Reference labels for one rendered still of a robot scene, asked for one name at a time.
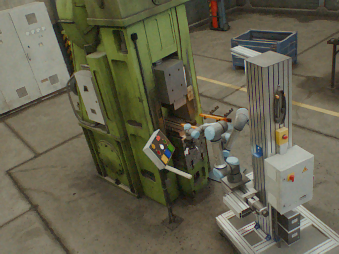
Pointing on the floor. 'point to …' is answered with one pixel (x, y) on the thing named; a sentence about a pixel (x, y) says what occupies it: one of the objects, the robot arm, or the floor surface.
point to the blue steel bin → (266, 44)
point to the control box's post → (166, 193)
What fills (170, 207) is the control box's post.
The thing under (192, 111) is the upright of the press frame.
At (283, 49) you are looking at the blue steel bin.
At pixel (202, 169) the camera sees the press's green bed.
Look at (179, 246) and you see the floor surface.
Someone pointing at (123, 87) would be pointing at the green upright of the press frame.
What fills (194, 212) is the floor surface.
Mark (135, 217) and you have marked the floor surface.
